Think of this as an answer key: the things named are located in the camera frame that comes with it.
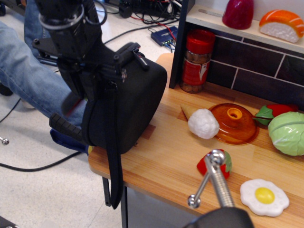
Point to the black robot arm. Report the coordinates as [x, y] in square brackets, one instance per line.
[65, 8]

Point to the small metal knob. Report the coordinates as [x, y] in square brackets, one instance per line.
[4, 141]

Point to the black table leg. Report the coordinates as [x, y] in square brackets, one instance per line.
[106, 191]

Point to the black zipper camera bag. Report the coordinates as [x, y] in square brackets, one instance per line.
[124, 92]

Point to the orange transparent pot lid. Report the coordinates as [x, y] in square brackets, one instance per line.
[236, 124]

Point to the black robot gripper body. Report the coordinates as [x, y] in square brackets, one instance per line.
[76, 39]

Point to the red toy radish with leaves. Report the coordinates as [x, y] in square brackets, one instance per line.
[268, 112]

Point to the black clamp body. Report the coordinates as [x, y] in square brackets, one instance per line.
[227, 217]

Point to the blue clamp with black handle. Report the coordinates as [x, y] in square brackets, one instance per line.
[66, 134]

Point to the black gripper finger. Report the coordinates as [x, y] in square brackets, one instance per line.
[87, 80]

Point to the magenta toy vegetable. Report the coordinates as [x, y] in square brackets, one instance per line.
[239, 14]

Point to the toy fried egg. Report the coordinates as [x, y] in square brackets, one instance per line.
[263, 197]

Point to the white toy ice cream cone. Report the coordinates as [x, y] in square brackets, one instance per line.
[201, 122]

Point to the wooden toy kitchen shelf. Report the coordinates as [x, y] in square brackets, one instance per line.
[243, 60]

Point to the blue network switch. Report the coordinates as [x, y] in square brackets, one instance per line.
[165, 36]

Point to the red lid nut jar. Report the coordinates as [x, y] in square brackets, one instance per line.
[199, 48]

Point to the person's leg in jeans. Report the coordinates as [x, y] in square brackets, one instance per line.
[21, 71]

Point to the green toy cabbage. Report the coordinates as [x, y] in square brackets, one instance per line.
[287, 133]

